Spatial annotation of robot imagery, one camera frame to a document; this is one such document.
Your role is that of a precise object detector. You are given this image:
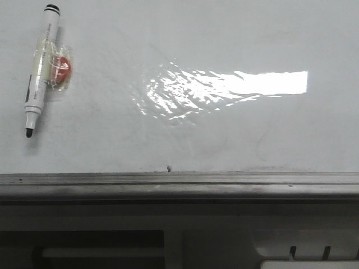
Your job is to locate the red magnet taped to marker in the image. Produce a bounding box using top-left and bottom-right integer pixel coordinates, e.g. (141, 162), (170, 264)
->
(47, 44), (73, 91)

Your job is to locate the white whiteboard marker pen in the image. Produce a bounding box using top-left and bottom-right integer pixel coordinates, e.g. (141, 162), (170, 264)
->
(25, 4), (61, 138)

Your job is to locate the grey aluminium whiteboard tray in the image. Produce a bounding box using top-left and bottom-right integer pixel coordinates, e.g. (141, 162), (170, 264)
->
(1, 171), (358, 202)

